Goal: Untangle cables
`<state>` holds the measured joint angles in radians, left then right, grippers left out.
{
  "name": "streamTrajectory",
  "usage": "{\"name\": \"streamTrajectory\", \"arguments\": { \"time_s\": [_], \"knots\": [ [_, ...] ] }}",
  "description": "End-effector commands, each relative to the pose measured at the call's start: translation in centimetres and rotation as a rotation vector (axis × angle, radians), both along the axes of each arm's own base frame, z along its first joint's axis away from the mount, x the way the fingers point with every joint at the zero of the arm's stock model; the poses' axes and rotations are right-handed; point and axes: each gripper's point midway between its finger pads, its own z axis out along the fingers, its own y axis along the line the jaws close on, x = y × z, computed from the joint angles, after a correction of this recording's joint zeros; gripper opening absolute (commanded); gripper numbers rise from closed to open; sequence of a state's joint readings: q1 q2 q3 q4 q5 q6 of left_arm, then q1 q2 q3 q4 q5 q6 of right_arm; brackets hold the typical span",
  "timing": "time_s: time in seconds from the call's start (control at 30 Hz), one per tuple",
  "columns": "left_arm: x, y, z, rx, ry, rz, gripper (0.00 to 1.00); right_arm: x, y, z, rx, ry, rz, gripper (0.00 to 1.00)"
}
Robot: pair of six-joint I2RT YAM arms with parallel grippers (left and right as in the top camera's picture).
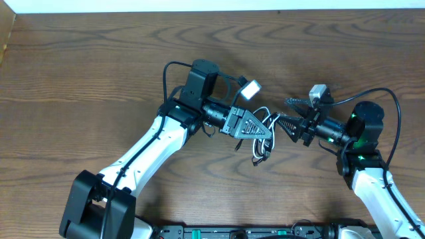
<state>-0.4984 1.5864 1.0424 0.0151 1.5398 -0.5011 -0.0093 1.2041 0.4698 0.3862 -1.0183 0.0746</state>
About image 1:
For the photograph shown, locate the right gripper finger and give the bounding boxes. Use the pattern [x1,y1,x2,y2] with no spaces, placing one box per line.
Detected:
[277,115,304,143]
[285,98,313,117]

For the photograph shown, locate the white usb cable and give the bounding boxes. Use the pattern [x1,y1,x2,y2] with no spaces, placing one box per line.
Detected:
[251,106,282,159]

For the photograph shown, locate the black usb cable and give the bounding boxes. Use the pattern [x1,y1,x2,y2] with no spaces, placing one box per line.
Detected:
[234,111,282,167]

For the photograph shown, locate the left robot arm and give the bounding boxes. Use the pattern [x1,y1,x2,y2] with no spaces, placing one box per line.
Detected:
[59,59,273,239]

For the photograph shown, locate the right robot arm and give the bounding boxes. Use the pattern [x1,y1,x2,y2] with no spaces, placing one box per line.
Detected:
[278,96,424,238]

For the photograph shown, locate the brown cardboard panel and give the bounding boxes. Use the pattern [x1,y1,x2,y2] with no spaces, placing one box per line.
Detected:
[0,0,16,63]

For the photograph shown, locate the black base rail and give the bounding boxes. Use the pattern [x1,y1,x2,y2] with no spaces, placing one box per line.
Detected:
[132,217,383,239]

